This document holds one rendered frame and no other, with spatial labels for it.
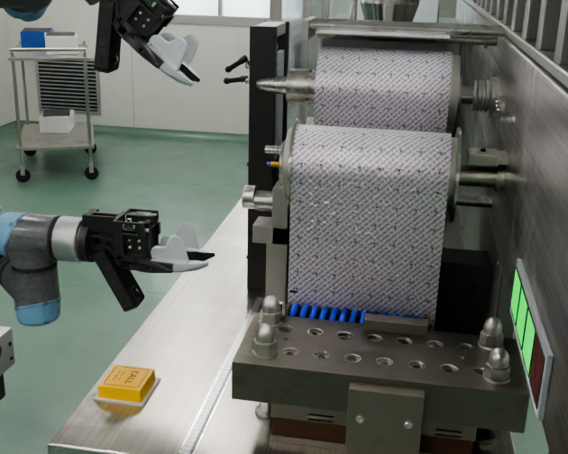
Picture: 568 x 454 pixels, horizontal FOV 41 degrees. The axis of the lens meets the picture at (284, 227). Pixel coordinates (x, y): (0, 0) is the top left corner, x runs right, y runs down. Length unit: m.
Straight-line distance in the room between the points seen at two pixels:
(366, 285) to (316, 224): 0.12
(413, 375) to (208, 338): 0.48
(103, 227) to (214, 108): 5.79
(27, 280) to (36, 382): 1.82
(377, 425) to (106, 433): 0.39
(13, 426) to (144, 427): 1.74
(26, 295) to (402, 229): 0.63
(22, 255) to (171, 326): 0.32
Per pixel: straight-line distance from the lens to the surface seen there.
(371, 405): 1.05
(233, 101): 6.96
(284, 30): 1.59
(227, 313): 1.50
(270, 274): 1.31
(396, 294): 1.21
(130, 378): 1.25
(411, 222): 1.16
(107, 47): 1.25
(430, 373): 1.07
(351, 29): 1.42
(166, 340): 1.41
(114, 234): 1.23
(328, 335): 1.15
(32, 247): 1.30
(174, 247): 1.21
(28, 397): 3.05
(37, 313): 1.35
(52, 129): 6.16
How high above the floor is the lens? 1.55
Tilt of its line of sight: 19 degrees down
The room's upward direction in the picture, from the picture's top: 2 degrees clockwise
